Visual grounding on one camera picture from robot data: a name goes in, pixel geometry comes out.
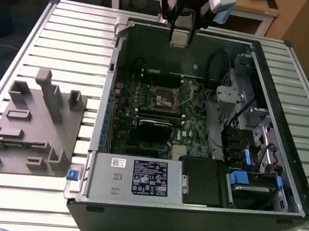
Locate grey parts rack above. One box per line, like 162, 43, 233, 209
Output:
0, 63, 91, 184

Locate grey case hinge bracket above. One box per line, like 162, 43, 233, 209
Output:
112, 14, 130, 39

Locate black plastic disk bay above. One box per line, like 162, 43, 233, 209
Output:
217, 125, 257, 168

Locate black PC case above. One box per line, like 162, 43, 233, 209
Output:
62, 11, 309, 231

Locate blue plastic disk rail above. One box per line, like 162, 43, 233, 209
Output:
241, 147, 253, 166

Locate silver chipset heatsink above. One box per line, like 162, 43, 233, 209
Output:
171, 143, 190, 157

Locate grey power supply unit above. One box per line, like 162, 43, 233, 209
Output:
85, 150, 188, 208

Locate CPU socket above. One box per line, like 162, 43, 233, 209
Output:
149, 85, 184, 114

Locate small blue plastic clip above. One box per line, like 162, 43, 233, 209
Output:
66, 168, 79, 182

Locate hard disk in blue carrier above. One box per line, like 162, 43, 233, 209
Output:
222, 168, 285, 214

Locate black graphics card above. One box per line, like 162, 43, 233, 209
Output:
135, 117, 176, 149

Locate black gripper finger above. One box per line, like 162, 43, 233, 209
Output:
188, 0, 213, 48
155, 0, 185, 45

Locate black plastic bay cover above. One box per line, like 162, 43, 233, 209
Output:
175, 155, 236, 210

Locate green motherboard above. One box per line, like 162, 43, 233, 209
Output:
104, 69, 224, 166

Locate thick black cable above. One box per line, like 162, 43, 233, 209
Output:
229, 84, 260, 132
205, 47, 233, 87

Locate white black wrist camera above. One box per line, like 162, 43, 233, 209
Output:
204, 0, 236, 16

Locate coloured disk power wires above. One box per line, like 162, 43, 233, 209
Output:
258, 143, 283, 176

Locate wooden cabinet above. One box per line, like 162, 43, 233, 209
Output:
265, 0, 309, 76

